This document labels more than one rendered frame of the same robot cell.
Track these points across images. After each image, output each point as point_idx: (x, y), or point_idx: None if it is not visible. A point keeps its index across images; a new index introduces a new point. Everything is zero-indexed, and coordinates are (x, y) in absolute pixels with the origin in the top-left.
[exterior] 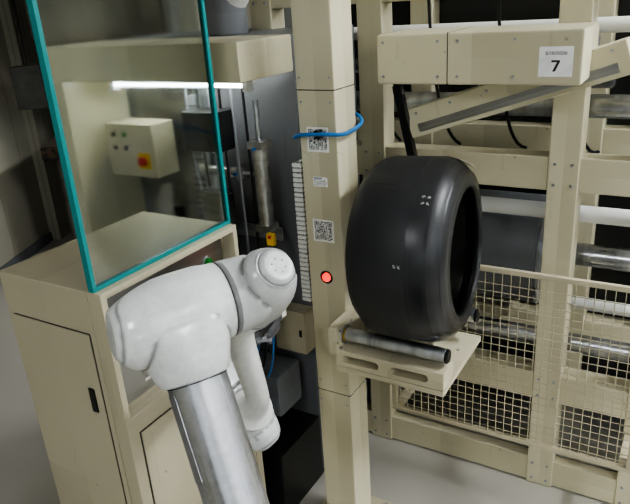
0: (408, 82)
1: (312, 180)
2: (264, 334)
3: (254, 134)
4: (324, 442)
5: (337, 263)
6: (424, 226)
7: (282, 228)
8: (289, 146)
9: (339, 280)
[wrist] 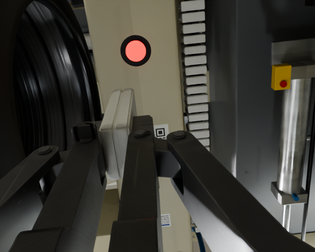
0: (102, 237)
1: (172, 220)
2: (36, 229)
3: (305, 169)
4: None
5: (112, 89)
6: None
7: (281, 40)
8: (251, 163)
9: (103, 52)
